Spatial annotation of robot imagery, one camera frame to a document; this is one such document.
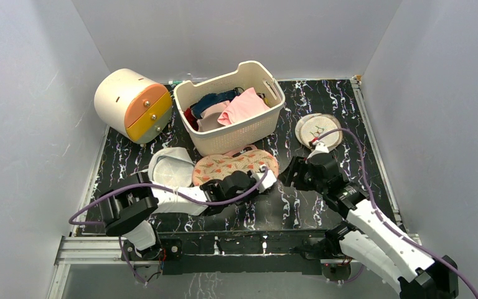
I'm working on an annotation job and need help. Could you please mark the red garment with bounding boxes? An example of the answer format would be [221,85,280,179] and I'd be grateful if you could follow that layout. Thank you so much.
[184,108,199,131]

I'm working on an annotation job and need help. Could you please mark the pink garment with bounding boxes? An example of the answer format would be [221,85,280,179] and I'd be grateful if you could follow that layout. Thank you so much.
[218,87,269,126]

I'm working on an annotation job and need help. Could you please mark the navy blue bra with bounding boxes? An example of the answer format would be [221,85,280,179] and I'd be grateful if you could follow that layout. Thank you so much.
[190,87,245,119]

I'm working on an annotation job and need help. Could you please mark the cream perforated laundry basket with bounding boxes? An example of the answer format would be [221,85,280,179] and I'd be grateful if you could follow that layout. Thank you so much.
[174,60,285,156]

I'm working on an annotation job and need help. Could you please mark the white mesh laundry bag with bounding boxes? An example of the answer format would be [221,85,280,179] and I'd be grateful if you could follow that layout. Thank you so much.
[148,147,195,187]

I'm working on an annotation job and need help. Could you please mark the floral mesh laundry bag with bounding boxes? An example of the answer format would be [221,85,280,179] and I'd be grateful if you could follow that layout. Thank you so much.
[192,145,279,186]

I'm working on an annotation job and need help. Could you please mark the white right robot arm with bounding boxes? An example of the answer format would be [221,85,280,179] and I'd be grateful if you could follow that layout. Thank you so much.
[278,153,459,298]

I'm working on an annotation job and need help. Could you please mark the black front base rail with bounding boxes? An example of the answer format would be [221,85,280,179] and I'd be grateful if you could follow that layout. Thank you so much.
[121,229,350,278]

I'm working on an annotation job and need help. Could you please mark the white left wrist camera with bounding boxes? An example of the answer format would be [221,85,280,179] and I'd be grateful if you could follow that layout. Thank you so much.
[251,168,277,193]

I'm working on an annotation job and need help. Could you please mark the round white embroidered laundry bag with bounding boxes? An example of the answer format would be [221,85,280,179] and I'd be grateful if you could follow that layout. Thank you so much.
[294,113,343,150]

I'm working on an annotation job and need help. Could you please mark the white cylindrical drawer cabinet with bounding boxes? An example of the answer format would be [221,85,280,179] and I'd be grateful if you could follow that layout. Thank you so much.
[94,69,172,145]

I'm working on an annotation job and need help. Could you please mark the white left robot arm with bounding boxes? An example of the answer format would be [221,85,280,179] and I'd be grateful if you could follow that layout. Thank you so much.
[98,166,277,260]

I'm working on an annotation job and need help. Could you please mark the green white marker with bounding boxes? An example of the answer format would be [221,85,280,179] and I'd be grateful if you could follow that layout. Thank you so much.
[168,80,183,86]

